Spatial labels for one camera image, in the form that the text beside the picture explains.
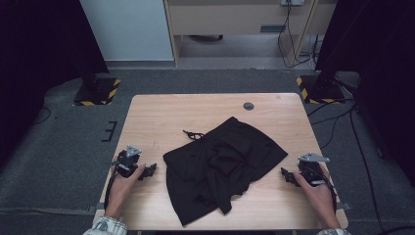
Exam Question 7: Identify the black stand base hazard stripes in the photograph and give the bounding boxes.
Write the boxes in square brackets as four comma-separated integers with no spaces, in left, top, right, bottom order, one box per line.
[72,76,122,107]
[296,74,346,106]

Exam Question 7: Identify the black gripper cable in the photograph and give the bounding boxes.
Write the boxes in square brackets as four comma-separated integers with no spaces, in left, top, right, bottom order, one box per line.
[321,175,339,214]
[103,158,122,212]

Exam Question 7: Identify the person's left hand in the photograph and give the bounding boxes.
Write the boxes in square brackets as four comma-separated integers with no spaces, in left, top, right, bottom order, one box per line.
[104,162,147,219]

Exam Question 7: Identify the white cabinet panel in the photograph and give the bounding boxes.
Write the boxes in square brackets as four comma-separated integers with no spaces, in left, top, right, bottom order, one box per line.
[79,0,174,62]

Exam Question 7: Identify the thin black floor cable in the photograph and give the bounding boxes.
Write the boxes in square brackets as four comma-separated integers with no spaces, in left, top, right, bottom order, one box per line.
[33,107,53,125]

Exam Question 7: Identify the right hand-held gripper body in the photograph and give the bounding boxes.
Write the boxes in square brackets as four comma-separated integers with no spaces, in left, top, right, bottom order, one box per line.
[297,152,331,188]

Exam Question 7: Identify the black curtain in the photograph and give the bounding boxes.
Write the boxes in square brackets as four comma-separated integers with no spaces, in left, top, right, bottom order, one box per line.
[314,0,415,188]
[0,0,110,170]

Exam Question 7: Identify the black hanging cable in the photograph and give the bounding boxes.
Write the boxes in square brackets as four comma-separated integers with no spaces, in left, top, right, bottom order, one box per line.
[277,0,320,70]

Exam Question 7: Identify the long black floor cable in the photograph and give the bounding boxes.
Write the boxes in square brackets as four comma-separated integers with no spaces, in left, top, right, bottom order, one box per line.
[348,104,415,234]

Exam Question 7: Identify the black shorts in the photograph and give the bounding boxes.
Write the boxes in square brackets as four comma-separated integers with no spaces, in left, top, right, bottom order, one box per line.
[161,116,290,227]

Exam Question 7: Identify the light wooden desk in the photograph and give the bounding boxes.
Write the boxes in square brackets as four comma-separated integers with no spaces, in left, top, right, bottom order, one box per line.
[162,0,339,68]

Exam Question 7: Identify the person's right hand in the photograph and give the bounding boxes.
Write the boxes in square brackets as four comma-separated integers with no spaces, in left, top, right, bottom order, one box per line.
[293,165,338,216]

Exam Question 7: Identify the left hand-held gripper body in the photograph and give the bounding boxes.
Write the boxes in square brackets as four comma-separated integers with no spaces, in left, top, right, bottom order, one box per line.
[115,144,143,179]

